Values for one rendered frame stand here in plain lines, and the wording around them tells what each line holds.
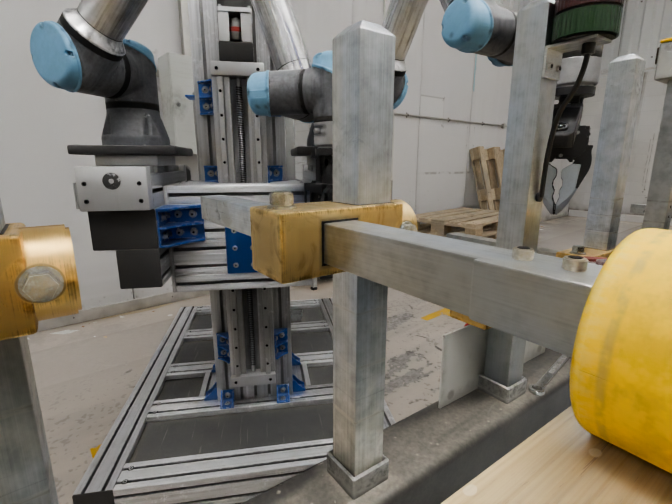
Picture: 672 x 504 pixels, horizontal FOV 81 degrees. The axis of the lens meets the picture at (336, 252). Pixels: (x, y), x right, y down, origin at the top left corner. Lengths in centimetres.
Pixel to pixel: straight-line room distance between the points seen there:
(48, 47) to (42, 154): 189
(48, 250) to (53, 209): 263
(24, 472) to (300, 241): 20
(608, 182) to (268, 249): 57
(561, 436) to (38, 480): 26
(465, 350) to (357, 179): 31
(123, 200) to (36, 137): 195
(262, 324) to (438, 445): 83
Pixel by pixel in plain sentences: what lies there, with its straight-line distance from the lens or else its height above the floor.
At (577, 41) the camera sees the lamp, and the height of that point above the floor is 112.
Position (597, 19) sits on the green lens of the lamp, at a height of 113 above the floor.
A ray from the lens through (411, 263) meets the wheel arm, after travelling 22.
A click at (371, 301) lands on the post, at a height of 89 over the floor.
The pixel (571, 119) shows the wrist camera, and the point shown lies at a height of 107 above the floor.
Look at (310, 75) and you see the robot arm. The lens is 72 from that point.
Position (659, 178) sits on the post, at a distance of 99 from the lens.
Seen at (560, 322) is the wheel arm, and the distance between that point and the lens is 18.
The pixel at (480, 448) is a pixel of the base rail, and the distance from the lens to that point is 52.
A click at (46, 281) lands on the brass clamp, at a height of 95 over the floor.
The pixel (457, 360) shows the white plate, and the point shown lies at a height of 76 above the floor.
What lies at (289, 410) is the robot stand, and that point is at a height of 21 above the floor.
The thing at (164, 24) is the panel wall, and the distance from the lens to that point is 312.
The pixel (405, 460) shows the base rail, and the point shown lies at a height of 70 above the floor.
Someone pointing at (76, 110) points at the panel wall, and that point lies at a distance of 289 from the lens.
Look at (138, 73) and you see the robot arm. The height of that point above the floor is 120.
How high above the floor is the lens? 100
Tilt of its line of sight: 13 degrees down
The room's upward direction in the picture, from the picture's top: straight up
